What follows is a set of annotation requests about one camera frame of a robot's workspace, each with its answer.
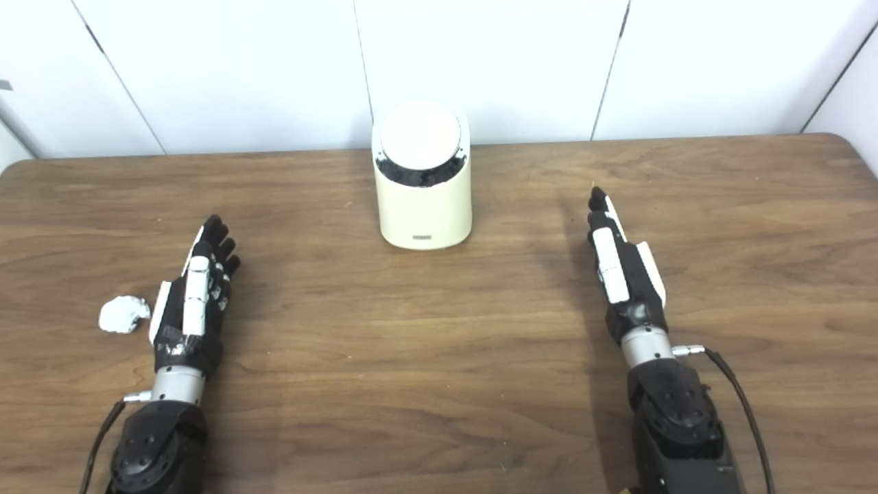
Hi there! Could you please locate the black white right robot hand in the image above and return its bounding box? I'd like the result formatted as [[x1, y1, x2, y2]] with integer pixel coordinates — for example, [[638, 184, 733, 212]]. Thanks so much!
[[586, 187, 667, 344]]

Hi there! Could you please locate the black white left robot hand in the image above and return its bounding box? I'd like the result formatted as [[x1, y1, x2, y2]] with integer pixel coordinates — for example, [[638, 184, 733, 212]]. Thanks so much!
[[148, 214, 242, 377]]

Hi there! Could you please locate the white paper ball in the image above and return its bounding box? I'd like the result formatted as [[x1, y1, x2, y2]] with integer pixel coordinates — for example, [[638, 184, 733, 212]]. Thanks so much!
[[99, 296, 152, 335]]

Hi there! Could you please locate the cream-colored bin body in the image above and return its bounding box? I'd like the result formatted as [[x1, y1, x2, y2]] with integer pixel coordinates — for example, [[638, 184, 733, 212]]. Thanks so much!
[[371, 99, 473, 251]]

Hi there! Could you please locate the cream round bin lid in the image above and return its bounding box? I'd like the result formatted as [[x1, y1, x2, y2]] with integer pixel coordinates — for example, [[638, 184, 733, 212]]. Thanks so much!
[[379, 102, 462, 172]]

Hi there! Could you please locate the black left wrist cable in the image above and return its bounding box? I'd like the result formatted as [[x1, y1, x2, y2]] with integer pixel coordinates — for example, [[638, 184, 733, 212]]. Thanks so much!
[[78, 391, 153, 494]]

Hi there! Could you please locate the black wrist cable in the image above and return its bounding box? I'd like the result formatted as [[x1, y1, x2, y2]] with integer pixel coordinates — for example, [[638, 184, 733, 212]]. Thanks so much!
[[78, 391, 153, 494], [672, 344, 776, 494]]

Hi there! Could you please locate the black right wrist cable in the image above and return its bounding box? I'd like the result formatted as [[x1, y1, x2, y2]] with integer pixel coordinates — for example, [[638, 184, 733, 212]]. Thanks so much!
[[672, 344, 776, 494]]

